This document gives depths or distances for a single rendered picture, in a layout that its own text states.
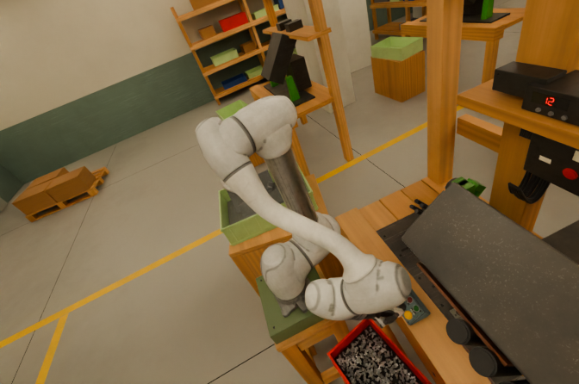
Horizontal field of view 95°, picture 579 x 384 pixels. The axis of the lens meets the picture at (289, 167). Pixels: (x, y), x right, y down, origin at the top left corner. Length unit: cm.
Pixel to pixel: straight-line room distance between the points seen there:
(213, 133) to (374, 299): 60
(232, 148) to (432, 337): 96
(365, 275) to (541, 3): 85
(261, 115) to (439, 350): 99
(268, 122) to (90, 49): 690
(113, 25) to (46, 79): 183
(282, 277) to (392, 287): 51
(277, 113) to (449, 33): 80
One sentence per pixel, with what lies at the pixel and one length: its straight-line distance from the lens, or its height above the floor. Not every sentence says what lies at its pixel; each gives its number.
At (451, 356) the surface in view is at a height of 90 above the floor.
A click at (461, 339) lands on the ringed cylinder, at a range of 61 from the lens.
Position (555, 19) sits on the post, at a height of 175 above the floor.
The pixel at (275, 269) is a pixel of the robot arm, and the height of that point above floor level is 119.
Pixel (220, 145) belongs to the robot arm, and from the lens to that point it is 77.
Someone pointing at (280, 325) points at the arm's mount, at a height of 93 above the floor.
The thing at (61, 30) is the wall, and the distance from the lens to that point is 763.
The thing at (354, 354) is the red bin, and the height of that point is 88.
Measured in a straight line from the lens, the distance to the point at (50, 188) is 603.
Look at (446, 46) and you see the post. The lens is 134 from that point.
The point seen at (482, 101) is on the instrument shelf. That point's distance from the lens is 110.
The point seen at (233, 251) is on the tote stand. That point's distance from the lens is 181.
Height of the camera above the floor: 205
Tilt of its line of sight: 34 degrees down
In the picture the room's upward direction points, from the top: 21 degrees counter-clockwise
